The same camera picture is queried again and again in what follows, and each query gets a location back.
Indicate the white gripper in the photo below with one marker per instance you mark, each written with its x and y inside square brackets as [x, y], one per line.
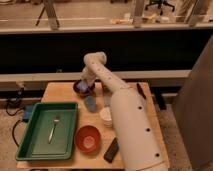
[88, 75]

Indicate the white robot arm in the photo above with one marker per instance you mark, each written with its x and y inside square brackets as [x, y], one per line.
[138, 146]

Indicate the orange bowl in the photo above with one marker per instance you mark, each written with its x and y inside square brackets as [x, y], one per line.
[87, 139]

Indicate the blue plastic cup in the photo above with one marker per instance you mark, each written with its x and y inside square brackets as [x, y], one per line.
[90, 103]

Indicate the clear glass cup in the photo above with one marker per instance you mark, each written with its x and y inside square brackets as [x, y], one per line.
[106, 100]

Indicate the white paper cup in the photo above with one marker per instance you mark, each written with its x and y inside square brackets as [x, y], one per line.
[106, 116]

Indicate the black marker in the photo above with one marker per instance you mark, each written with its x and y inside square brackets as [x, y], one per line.
[140, 90]

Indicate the metal spoon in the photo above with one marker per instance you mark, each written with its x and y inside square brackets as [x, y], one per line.
[56, 120]

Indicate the blue power box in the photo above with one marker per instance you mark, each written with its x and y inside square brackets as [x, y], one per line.
[27, 113]

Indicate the black rectangular block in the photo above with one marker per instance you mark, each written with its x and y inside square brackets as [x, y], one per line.
[111, 151]

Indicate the green plastic tray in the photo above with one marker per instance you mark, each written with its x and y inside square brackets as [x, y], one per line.
[34, 145]

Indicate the office chair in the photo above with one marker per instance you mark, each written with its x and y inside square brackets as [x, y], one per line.
[160, 4]

